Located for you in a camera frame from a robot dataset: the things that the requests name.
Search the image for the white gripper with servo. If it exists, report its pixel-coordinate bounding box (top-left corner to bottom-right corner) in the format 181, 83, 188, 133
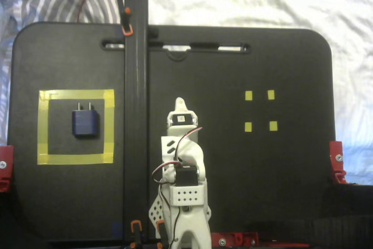
166, 96, 199, 138

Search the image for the blue and white charger block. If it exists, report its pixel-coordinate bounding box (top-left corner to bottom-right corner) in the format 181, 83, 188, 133
72, 101, 100, 139

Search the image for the white robot arm with base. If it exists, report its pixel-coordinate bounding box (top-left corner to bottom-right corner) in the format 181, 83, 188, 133
148, 126, 213, 249

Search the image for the black flat bar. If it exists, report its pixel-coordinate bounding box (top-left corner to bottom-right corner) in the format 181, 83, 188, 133
124, 0, 150, 241

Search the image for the orange and black spring clamp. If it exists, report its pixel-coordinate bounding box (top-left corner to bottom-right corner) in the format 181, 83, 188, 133
115, 0, 134, 37
156, 220, 169, 249
130, 220, 144, 249

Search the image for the yellow tape square outline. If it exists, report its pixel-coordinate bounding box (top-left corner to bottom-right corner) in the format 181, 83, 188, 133
37, 88, 115, 166

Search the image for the black backdrop sheet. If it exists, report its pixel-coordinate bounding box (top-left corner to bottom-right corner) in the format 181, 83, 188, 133
250, 183, 373, 249

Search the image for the red and white servo cable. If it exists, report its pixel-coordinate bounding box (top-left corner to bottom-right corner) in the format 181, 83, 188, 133
151, 126, 204, 187

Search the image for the red pole base bracket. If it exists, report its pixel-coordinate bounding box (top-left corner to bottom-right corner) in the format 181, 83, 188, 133
210, 231, 259, 247

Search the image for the red corner bracket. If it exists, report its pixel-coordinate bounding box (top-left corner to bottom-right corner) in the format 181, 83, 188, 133
329, 141, 348, 185
0, 145, 15, 193

